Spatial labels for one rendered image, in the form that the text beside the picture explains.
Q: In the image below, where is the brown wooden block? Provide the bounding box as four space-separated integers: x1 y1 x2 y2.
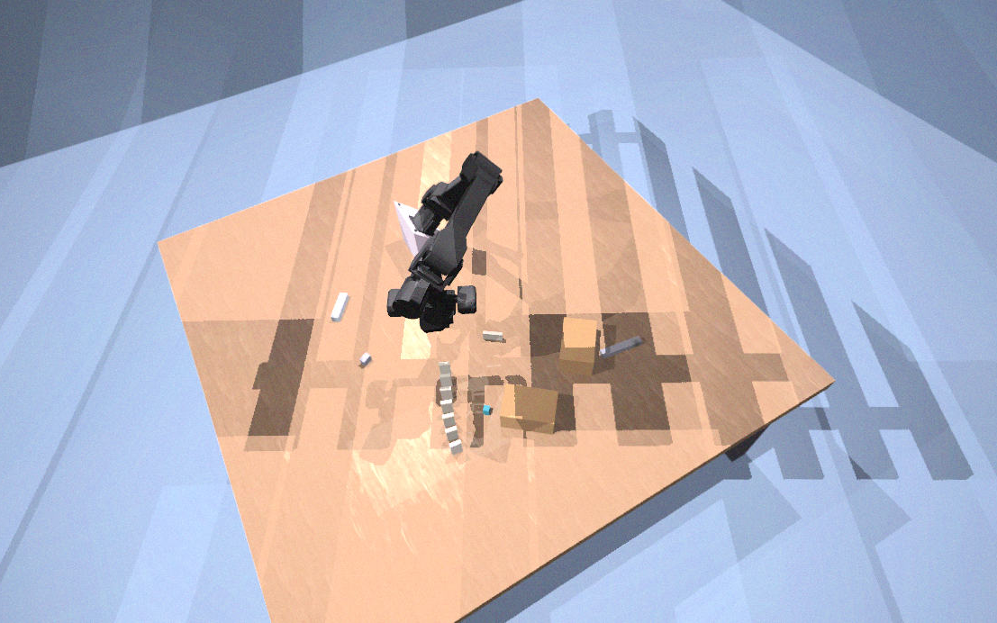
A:
558 317 597 375
500 384 558 435

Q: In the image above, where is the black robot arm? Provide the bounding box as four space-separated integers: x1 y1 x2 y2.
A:
393 150 503 333

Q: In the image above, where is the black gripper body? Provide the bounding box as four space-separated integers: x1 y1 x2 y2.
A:
386 285 476 317

